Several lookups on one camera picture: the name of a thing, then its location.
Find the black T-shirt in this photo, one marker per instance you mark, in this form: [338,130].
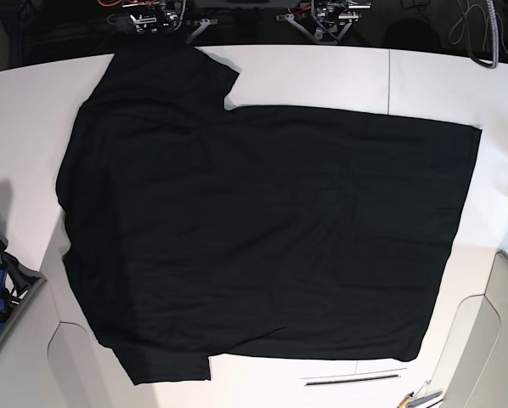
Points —
[266,231]

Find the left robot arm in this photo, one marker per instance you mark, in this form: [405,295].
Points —
[324,22]

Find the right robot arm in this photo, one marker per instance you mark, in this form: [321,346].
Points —
[155,17]

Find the black metal ruler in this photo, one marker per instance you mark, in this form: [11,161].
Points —
[361,379]

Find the yellow pencil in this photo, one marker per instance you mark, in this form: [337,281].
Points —
[408,398]

